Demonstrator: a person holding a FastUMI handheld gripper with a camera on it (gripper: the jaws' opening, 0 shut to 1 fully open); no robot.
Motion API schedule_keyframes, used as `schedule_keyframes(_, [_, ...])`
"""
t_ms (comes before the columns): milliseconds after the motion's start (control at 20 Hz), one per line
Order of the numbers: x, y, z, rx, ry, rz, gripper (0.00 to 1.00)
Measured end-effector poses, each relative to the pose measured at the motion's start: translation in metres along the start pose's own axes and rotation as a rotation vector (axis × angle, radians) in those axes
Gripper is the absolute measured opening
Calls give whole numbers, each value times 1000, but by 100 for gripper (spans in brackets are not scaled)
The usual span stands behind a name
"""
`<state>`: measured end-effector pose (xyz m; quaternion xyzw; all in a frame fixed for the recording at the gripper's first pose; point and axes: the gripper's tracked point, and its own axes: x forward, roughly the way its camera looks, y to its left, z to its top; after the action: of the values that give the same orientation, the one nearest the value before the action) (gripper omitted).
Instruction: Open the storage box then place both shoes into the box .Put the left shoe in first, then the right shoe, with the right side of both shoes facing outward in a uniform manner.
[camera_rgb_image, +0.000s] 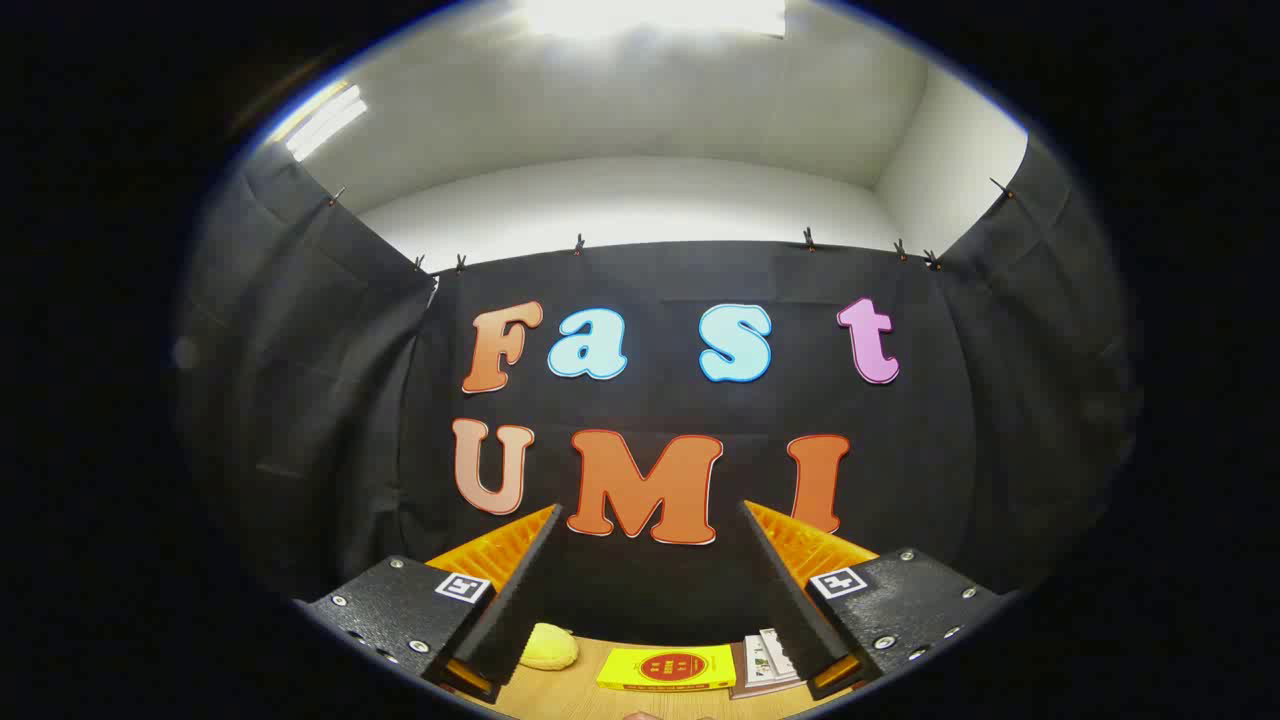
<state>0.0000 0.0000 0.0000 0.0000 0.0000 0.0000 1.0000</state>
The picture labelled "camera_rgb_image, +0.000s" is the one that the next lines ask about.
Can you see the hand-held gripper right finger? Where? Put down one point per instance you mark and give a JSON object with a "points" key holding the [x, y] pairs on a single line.
{"points": [[785, 600]]}

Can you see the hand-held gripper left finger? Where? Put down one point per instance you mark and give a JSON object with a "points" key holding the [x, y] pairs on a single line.
{"points": [[520, 600]]}

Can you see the white book with illustrated cover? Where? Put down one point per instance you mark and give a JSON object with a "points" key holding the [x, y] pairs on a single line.
{"points": [[778, 652]]}

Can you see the yellow plush bun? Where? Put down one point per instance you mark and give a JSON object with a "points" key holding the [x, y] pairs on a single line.
{"points": [[548, 647]]}

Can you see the yellow book with red circle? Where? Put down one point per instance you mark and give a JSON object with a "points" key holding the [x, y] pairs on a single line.
{"points": [[665, 668]]}

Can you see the ceiling strip light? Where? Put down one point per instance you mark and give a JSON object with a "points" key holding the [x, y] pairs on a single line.
{"points": [[322, 122]]}

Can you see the large ceiling light panel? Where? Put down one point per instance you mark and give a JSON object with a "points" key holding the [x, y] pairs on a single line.
{"points": [[650, 15]]}

